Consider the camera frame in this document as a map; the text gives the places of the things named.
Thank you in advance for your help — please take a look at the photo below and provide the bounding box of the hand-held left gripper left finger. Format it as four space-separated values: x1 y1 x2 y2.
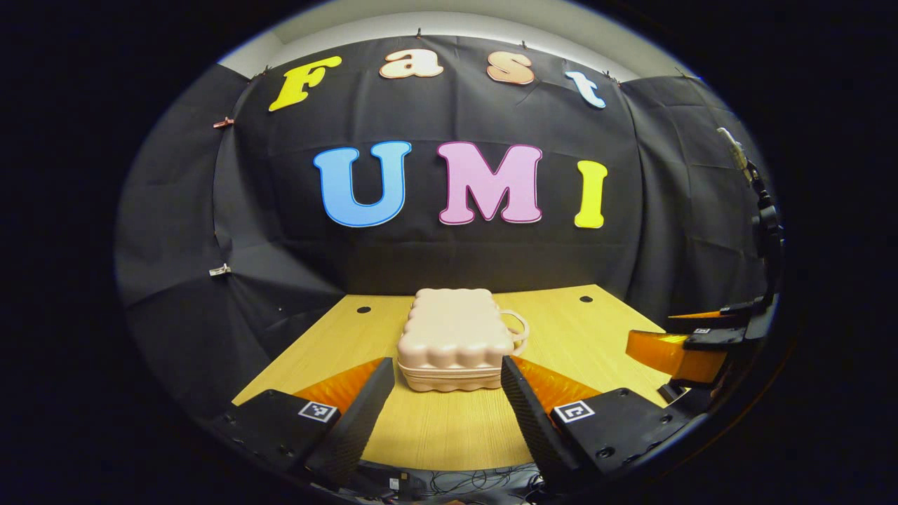
210 356 396 490

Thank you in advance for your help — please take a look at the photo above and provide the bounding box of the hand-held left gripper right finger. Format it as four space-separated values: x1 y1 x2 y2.
500 355 702 492

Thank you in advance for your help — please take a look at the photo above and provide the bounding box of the pink suitcase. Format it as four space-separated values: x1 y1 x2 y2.
397 288 530 393

